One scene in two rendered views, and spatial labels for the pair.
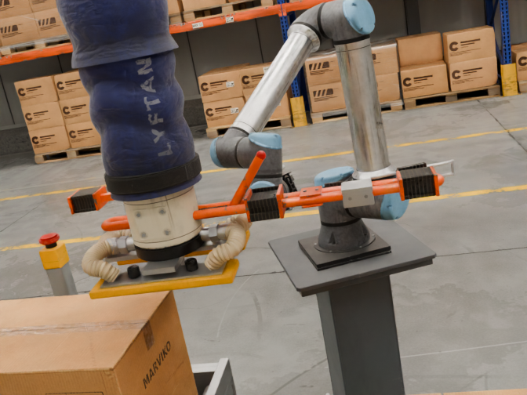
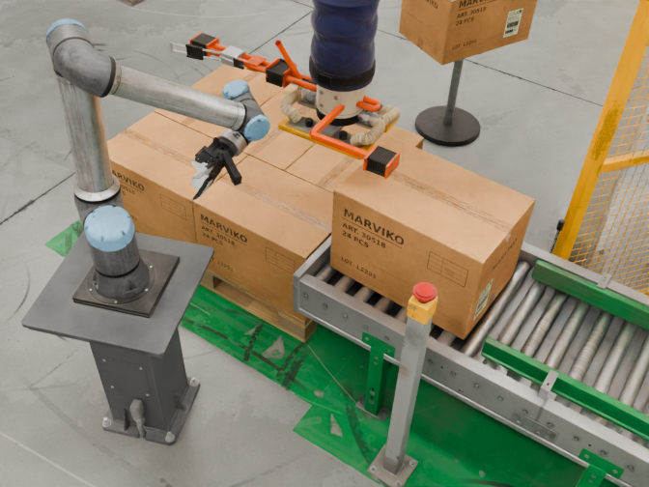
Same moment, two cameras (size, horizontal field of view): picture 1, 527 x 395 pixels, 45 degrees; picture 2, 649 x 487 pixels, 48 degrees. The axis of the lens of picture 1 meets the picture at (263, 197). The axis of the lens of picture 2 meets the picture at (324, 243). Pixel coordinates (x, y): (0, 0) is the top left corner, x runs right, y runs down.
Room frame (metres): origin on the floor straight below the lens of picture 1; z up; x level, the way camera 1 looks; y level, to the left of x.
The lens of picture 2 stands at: (3.55, 0.96, 2.64)
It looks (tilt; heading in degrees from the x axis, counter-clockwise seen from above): 44 degrees down; 200
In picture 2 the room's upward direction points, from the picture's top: 2 degrees clockwise
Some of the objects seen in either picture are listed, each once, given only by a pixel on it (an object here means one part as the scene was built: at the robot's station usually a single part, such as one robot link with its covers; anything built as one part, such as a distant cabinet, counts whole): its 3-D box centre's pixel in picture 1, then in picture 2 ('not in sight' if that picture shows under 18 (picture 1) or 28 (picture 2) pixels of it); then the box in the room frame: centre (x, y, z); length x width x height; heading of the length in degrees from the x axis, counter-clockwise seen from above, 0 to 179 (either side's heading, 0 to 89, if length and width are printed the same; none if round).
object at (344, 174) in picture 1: (338, 193); (111, 238); (2.18, -0.27, 0.96); 0.17 x 0.15 x 0.18; 46
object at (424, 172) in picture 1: (417, 183); (205, 44); (1.35, -0.35, 1.22); 0.08 x 0.07 x 0.05; 80
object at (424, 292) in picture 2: (49, 240); (424, 294); (2.07, 0.75, 1.02); 0.07 x 0.07 x 0.04
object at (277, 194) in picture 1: (265, 203); (281, 72); (1.42, 0.00, 1.22); 0.10 x 0.08 x 0.06; 170
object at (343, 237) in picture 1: (342, 228); (119, 269); (2.19, -0.27, 0.82); 0.19 x 0.19 x 0.10
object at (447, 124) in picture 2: not in sight; (454, 83); (-0.23, 0.37, 0.31); 0.40 x 0.40 x 0.62
